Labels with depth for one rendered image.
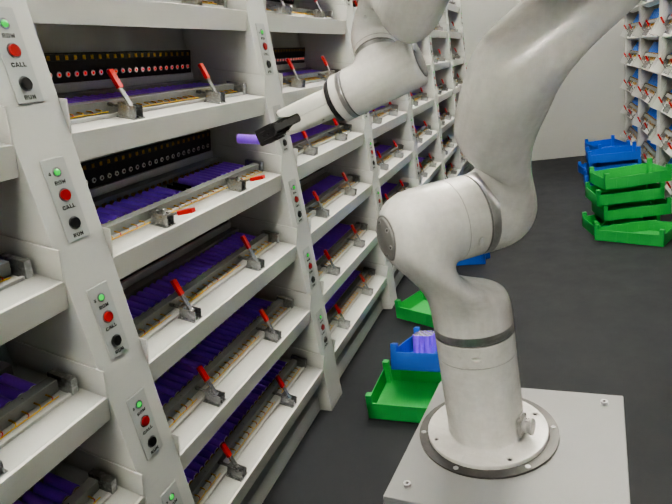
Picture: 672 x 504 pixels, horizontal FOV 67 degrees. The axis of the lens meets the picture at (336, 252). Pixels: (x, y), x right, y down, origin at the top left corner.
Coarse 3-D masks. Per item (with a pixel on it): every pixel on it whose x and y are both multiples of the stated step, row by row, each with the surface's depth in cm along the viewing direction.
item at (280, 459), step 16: (368, 320) 203; (352, 336) 191; (352, 352) 186; (304, 416) 150; (288, 432) 144; (304, 432) 150; (288, 448) 141; (272, 464) 133; (256, 480) 128; (272, 480) 132; (256, 496) 125
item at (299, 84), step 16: (288, 48) 176; (304, 48) 187; (288, 64) 149; (304, 64) 189; (320, 64) 191; (336, 64) 189; (288, 80) 151; (304, 80) 150; (320, 80) 171; (288, 96) 140; (304, 96) 150
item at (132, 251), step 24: (168, 168) 120; (264, 168) 136; (96, 192) 101; (240, 192) 118; (264, 192) 128; (192, 216) 102; (216, 216) 109; (120, 240) 89; (144, 240) 90; (168, 240) 95; (120, 264) 84; (144, 264) 90
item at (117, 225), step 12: (240, 168) 128; (252, 168) 131; (216, 180) 117; (180, 192) 107; (192, 192) 109; (204, 192) 112; (216, 192) 114; (156, 204) 100; (168, 204) 102; (180, 204) 106; (132, 216) 93; (144, 216) 96; (120, 228) 91
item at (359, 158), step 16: (304, 0) 185; (320, 0) 183; (336, 0) 181; (352, 16) 188; (320, 48) 189; (336, 48) 187; (352, 48) 187; (368, 112) 200; (368, 128) 200; (336, 160) 203; (352, 160) 201; (368, 160) 198; (368, 208) 206; (368, 256) 213; (384, 256) 212; (384, 288) 216; (384, 304) 219
